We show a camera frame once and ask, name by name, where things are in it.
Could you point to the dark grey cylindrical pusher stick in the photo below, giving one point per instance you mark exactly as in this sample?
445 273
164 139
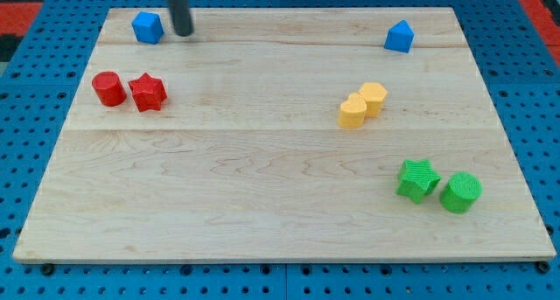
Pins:
181 17

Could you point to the blue cube block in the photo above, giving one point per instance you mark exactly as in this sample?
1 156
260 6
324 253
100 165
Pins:
147 27

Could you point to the blue triangle block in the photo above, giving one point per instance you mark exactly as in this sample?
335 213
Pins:
400 37

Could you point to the red star block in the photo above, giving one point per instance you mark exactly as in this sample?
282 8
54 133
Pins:
148 92

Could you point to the red cylinder block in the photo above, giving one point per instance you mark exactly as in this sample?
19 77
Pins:
109 88

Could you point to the light wooden board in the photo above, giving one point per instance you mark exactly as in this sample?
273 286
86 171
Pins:
245 162

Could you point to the yellow heart block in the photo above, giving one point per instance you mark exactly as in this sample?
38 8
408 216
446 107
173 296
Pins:
352 112

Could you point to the yellow hexagon block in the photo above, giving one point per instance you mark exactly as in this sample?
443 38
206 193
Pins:
374 94

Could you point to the green star block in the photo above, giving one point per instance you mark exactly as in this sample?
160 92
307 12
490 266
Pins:
416 179

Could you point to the green cylinder block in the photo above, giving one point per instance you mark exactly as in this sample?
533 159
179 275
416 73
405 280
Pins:
460 192

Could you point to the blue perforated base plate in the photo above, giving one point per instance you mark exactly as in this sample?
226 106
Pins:
37 87

